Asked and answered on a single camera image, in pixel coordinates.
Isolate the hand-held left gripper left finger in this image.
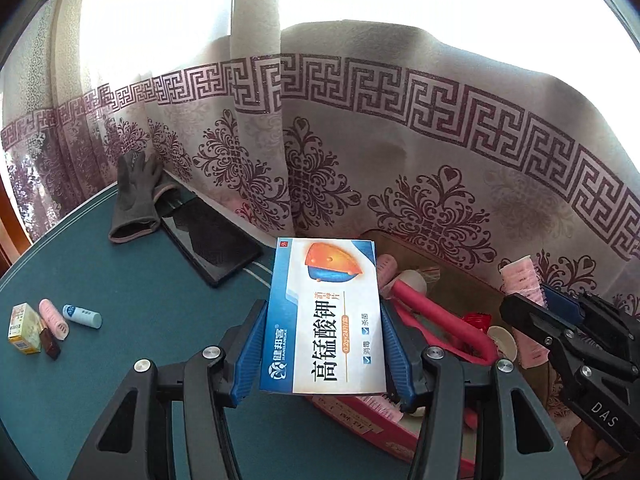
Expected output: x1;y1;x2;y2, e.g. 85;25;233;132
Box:
67;299;271;480

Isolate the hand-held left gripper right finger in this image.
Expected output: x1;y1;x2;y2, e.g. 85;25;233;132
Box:
380;300;583;480

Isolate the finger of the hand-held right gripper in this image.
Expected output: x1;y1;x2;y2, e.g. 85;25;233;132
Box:
539;282;601;326
499;292;568;356

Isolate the white round cup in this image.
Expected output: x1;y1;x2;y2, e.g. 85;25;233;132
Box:
487;325;516;361

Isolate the pink foam curler rod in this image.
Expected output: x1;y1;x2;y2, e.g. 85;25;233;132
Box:
380;280;496;366

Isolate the blue and white medicine box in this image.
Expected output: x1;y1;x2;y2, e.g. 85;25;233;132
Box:
258;237;388;396

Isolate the red biscuit tin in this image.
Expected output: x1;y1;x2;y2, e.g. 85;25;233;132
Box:
310;230;551;478

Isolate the person's right hand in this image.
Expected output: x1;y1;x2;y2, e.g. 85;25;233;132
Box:
567;417;631;480

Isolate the black smartphone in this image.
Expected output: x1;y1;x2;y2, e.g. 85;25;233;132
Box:
159;195;264;288

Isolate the light blue tube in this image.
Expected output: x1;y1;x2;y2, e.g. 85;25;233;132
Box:
62;304;103;330

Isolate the grey knit glove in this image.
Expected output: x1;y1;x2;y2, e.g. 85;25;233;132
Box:
150;180;183;211
108;151;166;245

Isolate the small brown block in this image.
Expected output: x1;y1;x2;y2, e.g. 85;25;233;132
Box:
40;327;62;361

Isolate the patterned lace curtain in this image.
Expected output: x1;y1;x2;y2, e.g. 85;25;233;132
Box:
0;0;640;411

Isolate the yellow medicine box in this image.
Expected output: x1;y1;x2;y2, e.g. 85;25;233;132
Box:
7;302;43;356

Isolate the wooden door frame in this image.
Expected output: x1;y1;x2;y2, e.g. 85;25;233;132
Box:
0;180;31;271

